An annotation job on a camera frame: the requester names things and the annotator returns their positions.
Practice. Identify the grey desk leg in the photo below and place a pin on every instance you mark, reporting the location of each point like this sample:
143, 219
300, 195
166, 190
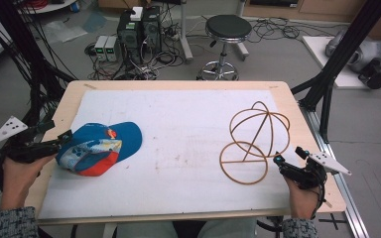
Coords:
185, 33

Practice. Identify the white box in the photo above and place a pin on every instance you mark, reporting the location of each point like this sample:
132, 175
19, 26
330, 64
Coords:
136, 14

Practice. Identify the person's right hand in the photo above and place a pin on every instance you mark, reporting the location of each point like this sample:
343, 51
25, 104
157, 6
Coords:
302, 201

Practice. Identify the white table mat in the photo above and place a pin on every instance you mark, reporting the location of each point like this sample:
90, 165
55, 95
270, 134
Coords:
178, 148

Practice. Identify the grey power supply unit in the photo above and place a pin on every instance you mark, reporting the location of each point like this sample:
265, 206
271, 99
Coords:
111, 48
100, 48

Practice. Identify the black metal frame stand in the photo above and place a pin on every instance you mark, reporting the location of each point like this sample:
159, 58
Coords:
29, 53
340, 56

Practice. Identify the black computer tower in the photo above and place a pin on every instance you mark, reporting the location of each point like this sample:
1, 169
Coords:
129, 36
151, 28

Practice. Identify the person's left hand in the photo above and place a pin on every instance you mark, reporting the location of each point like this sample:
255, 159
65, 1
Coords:
16, 178

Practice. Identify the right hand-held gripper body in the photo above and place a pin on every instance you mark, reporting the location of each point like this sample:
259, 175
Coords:
314, 175

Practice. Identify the blue tape roll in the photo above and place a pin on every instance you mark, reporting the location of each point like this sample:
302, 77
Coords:
75, 6

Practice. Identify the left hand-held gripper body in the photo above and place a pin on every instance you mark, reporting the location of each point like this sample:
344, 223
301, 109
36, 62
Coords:
8, 130

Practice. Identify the white floor board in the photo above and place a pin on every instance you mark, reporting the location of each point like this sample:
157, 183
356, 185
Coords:
347, 79

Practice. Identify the blue and orange cap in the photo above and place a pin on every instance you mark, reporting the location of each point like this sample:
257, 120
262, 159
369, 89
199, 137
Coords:
96, 148

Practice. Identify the clear plastic sheet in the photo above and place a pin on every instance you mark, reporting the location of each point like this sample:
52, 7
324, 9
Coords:
64, 31

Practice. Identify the aluminium rail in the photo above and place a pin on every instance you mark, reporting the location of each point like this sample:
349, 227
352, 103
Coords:
342, 185

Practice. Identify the black round stool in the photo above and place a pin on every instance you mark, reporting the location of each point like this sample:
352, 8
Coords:
228, 28

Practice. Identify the grey rounded device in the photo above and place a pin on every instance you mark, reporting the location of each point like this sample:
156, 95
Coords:
365, 53

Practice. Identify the black device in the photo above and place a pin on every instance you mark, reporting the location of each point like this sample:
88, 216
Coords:
377, 76

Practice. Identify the person's legs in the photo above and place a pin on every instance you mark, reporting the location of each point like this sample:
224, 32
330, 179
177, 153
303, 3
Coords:
185, 229

